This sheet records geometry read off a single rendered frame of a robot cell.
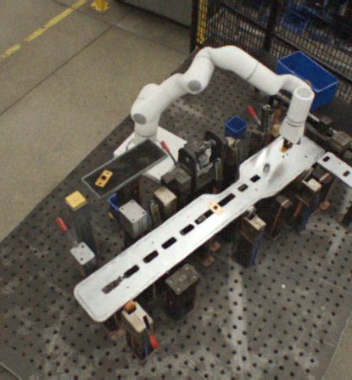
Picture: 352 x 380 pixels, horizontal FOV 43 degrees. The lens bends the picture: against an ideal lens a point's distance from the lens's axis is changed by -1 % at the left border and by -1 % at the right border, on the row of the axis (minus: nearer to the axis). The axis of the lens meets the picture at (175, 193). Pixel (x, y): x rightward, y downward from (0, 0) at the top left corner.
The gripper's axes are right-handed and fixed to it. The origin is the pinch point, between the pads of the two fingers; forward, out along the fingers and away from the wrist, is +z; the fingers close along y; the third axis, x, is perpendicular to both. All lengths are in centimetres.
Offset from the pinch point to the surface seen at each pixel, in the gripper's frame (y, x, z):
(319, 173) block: 17.2, 7.1, 11.5
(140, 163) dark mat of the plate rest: -31, -64, -6
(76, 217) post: -30, -99, 1
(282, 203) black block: 17.9, -21.0, 10.5
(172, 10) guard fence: -221, 123, 83
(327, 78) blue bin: -15, 50, -3
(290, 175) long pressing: 9.5, -6.1, 9.5
